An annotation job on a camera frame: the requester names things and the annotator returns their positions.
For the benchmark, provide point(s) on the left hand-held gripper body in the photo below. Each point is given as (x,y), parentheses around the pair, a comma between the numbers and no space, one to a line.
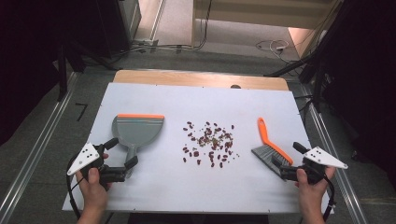
(84,158)

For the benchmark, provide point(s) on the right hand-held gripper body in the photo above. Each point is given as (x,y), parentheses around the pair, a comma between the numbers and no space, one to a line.
(323,158)

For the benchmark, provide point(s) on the grey dustpan with orange edge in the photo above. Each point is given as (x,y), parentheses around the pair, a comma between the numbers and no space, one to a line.
(137,130)

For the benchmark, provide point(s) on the pile of red beans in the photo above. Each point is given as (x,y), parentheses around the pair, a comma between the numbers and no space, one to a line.
(213,141)

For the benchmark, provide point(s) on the person's left hand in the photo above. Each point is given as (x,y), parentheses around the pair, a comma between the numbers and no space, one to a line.
(93,194)

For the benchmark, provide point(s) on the person's right hand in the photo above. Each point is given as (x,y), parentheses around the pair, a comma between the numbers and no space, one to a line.
(311,196)

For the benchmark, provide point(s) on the black metal stand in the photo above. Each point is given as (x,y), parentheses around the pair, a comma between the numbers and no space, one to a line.
(318,84)
(62,74)

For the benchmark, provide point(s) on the white board table cover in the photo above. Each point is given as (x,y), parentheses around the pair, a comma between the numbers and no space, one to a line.
(186,102)

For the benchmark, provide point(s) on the wooden table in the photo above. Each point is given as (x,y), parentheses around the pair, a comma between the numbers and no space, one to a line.
(186,78)

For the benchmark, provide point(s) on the dark cabinet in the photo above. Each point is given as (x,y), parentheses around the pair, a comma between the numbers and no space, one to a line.
(120,25)

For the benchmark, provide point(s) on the aluminium floor rail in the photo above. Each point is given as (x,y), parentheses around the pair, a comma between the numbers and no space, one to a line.
(339,177)
(37,140)

